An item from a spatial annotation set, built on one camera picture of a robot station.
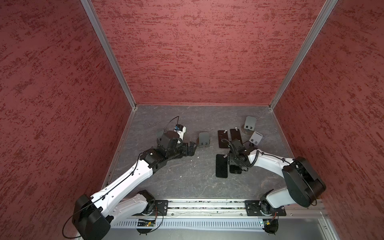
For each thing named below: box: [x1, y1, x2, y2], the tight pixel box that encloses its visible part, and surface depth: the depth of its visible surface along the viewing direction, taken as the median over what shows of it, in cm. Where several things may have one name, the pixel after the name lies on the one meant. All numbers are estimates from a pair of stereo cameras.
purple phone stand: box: [249, 131, 263, 146], surface depth 94 cm
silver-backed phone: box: [215, 154, 228, 179], surface depth 91 cm
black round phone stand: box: [196, 132, 211, 148], surface depth 97 cm
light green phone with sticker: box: [230, 127, 243, 144], surface depth 107 cm
